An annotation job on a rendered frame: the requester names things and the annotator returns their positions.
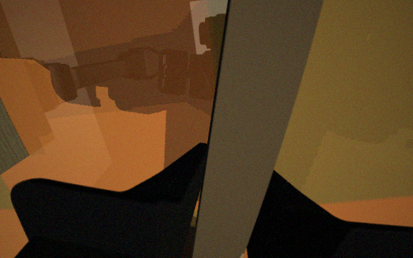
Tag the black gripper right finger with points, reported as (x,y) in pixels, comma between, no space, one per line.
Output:
(290,225)

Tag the long brown wooden rail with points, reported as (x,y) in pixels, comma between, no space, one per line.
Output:
(264,52)

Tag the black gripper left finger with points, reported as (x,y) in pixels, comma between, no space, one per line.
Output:
(149,220)

